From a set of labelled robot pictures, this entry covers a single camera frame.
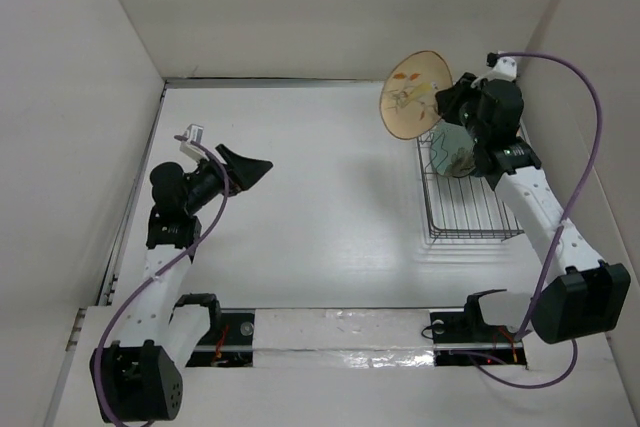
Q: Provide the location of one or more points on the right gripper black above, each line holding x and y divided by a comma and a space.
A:
448, 98

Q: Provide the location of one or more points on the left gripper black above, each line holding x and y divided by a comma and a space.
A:
242, 172

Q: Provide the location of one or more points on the light blue flower plate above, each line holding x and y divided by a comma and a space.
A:
451, 151

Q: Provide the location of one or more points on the beige bird plate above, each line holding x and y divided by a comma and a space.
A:
408, 106

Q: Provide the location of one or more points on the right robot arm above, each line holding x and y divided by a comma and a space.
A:
578, 293

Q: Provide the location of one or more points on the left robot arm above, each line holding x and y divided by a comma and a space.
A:
137, 366

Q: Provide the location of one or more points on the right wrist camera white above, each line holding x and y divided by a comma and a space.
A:
501, 67

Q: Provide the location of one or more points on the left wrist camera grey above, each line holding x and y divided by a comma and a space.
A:
192, 137

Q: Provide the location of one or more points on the black wire dish rack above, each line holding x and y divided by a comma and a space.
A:
459, 208

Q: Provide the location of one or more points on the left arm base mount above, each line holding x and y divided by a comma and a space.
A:
230, 346

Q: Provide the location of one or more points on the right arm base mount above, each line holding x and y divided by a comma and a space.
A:
462, 337

